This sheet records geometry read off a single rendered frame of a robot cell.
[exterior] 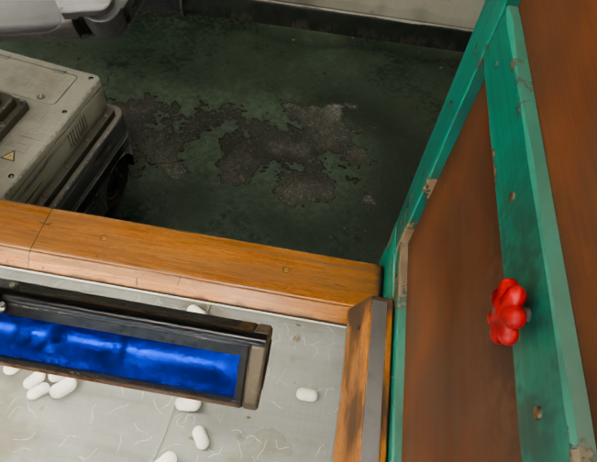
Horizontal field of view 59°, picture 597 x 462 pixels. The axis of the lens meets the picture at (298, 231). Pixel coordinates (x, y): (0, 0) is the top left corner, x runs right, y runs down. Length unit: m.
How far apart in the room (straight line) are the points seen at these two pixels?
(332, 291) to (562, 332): 0.59
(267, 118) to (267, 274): 1.43
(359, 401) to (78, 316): 0.39
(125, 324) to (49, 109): 1.22
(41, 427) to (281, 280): 0.41
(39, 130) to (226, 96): 0.98
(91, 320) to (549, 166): 0.38
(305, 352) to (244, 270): 0.17
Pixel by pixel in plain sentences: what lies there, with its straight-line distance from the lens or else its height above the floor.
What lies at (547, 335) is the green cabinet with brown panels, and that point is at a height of 1.26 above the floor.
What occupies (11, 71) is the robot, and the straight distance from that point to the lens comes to 1.81.
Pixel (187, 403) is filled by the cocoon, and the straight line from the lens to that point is 0.81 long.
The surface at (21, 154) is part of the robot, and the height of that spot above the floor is 0.47.
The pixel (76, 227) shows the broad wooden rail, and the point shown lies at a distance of 0.98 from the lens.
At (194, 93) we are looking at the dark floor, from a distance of 2.37.
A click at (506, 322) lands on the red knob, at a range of 0.35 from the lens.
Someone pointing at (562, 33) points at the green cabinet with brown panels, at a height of 1.32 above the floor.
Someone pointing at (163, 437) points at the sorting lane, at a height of 0.74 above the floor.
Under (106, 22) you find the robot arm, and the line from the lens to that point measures 0.79.
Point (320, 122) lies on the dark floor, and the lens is 2.27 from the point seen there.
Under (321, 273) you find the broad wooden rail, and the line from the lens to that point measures 0.90.
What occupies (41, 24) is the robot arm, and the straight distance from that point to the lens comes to 0.81.
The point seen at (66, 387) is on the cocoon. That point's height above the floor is 0.76.
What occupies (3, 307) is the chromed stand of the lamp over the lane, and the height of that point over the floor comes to 1.11.
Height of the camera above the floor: 1.53
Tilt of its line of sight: 54 degrees down
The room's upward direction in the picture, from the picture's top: 9 degrees clockwise
